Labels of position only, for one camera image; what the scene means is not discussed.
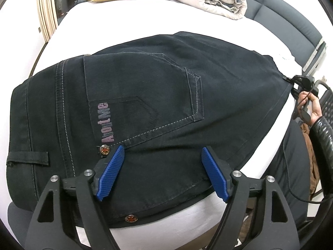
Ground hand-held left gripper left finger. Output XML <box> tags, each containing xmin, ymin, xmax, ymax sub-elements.
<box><xmin>25</xmin><ymin>145</ymin><xmax>125</xmax><ymax>250</ymax></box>

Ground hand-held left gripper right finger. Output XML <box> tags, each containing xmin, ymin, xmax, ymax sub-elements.
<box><xmin>201</xmin><ymin>146</ymin><xmax>302</xmax><ymax>250</ymax></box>

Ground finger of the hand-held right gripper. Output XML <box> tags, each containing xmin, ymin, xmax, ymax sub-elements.
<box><xmin>283</xmin><ymin>75</ymin><xmax>299</xmax><ymax>96</ymax></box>

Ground black denim pants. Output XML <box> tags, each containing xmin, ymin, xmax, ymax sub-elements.
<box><xmin>6</xmin><ymin>31</ymin><xmax>292</xmax><ymax>226</ymax></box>

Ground person's right forearm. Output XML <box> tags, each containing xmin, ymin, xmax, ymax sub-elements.
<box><xmin>309</xmin><ymin>115</ymin><xmax>333</xmax><ymax>201</ymax></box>

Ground person's right hand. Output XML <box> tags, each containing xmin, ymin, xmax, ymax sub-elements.
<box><xmin>297</xmin><ymin>92</ymin><xmax>323</xmax><ymax>126</ymax></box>

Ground black mesh chair back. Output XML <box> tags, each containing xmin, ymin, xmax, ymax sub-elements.
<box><xmin>318</xmin><ymin>89</ymin><xmax>333</xmax><ymax>122</ymax></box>

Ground dark grey upholstered headboard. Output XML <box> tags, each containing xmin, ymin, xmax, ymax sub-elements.
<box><xmin>243</xmin><ymin>0</ymin><xmax>327</xmax><ymax>73</ymax></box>

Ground person's brown garment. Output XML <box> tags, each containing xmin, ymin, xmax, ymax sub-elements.
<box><xmin>299</xmin><ymin>122</ymin><xmax>321</xmax><ymax>196</ymax></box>

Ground person's dark grey clothing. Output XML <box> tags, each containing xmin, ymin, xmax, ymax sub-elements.
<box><xmin>264</xmin><ymin>120</ymin><xmax>316</xmax><ymax>241</ymax></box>

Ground dark grey bed base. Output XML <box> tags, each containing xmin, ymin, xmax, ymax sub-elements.
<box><xmin>6</xmin><ymin>201</ymin><xmax>35</xmax><ymax>240</ymax></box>

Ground white sheeted bed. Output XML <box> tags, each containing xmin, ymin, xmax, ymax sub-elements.
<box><xmin>29</xmin><ymin>0</ymin><xmax>305</xmax><ymax>250</ymax></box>

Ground beige curtain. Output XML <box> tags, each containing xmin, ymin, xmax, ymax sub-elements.
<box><xmin>36</xmin><ymin>0</ymin><xmax>59</xmax><ymax>43</ymax></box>

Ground black cable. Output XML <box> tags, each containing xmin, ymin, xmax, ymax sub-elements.
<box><xmin>282</xmin><ymin>133</ymin><xmax>333</xmax><ymax>204</ymax></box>

